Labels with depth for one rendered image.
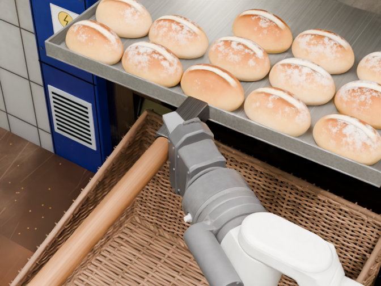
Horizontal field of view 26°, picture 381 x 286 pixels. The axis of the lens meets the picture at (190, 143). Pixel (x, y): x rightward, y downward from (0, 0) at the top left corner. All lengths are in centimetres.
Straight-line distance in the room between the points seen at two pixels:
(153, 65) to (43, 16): 56
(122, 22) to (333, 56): 33
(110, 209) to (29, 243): 81
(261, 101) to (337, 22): 28
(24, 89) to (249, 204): 108
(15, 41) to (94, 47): 66
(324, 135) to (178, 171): 20
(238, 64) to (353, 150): 23
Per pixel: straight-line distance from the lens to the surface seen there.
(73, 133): 190
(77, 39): 127
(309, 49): 125
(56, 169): 197
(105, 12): 132
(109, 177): 166
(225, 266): 95
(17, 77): 198
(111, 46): 125
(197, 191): 102
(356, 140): 111
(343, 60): 125
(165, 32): 127
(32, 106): 201
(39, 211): 188
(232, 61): 122
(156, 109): 175
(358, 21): 138
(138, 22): 130
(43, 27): 175
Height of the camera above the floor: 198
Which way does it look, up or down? 44 degrees down
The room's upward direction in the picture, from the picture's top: straight up
